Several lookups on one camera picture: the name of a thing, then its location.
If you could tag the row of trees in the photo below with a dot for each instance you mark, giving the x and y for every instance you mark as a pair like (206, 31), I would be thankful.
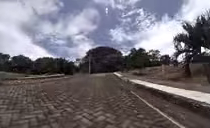
(103, 60)

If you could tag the pole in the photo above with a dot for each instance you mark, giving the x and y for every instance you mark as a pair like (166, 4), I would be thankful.
(89, 65)

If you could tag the brown brick paved road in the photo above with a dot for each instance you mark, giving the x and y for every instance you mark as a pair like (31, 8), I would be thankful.
(76, 103)

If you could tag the dry dirt verge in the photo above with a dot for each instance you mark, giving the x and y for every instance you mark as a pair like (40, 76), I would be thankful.
(159, 75)

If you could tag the pale kerb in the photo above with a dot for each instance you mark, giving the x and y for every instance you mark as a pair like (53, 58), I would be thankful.
(43, 76)

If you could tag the pale concrete pavement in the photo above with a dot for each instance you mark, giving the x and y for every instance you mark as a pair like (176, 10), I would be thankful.
(179, 91)

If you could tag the palm tree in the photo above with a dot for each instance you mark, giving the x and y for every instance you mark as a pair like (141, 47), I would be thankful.
(193, 40)

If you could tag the grass stretch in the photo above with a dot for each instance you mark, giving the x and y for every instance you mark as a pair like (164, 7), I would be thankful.
(6, 75)

